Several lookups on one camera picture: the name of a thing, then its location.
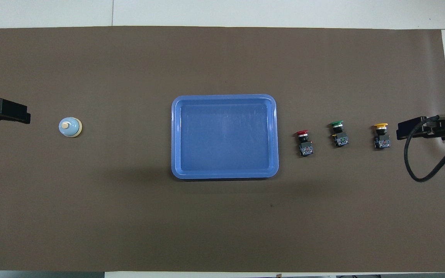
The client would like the yellow push button switch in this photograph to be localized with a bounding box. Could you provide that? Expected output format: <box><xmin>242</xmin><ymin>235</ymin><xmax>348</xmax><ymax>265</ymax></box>
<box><xmin>374</xmin><ymin>123</ymin><xmax>391</xmax><ymax>149</ymax></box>

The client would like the green push button switch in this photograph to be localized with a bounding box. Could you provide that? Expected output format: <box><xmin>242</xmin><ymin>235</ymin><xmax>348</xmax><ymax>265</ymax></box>
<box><xmin>329</xmin><ymin>120</ymin><xmax>350</xmax><ymax>147</ymax></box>

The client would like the red push button switch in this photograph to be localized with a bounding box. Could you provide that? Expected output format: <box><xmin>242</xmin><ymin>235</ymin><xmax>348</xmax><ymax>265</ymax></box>
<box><xmin>295</xmin><ymin>130</ymin><xmax>314</xmax><ymax>157</ymax></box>

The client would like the blue plastic tray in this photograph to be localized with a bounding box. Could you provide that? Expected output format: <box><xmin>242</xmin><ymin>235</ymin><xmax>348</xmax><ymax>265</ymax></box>
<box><xmin>171</xmin><ymin>94</ymin><xmax>279</xmax><ymax>180</ymax></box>

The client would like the brown table mat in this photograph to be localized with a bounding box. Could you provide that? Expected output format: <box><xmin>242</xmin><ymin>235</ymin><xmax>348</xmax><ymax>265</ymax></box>
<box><xmin>0</xmin><ymin>26</ymin><xmax>445</xmax><ymax>273</ymax></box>

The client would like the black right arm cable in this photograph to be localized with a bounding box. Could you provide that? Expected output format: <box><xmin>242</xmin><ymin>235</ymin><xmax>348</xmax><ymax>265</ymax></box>
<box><xmin>405</xmin><ymin>115</ymin><xmax>445</xmax><ymax>183</ymax></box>

